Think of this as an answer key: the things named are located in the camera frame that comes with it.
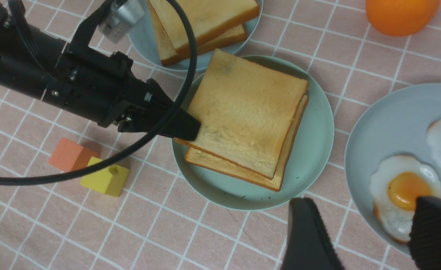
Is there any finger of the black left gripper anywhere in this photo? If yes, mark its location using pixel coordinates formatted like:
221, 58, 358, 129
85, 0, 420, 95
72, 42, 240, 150
117, 105, 201, 142

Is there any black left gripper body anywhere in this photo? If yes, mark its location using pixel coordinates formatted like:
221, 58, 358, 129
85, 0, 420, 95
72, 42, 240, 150
42, 52, 173, 133

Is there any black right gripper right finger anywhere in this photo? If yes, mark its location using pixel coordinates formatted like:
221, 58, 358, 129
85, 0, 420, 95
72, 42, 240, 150
408, 196, 441, 270

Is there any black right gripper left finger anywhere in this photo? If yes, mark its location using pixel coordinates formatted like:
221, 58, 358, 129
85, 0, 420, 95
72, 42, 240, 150
281, 198, 344, 270

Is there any toast slice moved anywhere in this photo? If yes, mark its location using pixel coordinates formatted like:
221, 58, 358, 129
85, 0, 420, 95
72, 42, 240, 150
184, 95, 309, 192
175, 49, 308, 179

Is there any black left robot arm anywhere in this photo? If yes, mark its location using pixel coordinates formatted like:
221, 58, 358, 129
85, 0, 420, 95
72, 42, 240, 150
0, 0, 174, 133

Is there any light blue bread plate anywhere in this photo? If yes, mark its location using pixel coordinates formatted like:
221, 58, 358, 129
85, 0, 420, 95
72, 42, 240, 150
129, 0, 261, 72

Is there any fried egg front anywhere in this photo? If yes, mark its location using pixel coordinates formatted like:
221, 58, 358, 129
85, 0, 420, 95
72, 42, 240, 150
369, 155, 441, 244

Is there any toast slice bottom remaining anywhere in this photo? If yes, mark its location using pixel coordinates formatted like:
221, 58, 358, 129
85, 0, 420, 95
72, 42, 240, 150
147, 0, 248, 66

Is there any toast slice remaining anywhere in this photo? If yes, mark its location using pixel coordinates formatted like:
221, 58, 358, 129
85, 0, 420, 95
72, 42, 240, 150
147, 0, 248, 66
149, 0, 260, 54

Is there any orange foam block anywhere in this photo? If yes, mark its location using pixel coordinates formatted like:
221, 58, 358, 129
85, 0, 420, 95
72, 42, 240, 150
48, 137, 100, 172

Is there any yellow foam block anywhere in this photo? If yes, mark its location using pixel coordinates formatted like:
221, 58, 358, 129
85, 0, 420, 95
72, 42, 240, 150
80, 164, 131, 198

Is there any green centre plate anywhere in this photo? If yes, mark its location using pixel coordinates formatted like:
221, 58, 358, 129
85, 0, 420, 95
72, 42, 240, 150
171, 55, 335, 212

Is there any toast slice upper remaining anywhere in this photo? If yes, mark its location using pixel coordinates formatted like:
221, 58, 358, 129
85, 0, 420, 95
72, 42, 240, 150
149, 0, 260, 54

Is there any grey egg plate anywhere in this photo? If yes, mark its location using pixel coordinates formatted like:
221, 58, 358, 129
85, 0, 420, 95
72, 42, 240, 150
345, 83, 441, 256

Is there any orange fruit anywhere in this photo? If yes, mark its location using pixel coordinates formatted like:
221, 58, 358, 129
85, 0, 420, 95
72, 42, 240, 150
366, 0, 441, 36

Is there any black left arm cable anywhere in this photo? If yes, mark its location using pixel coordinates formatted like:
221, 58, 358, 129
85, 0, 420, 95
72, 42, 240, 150
0, 0, 198, 186

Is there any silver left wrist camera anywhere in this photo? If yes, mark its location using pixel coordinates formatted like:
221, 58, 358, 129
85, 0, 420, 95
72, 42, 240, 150
98, 0, 145, 44

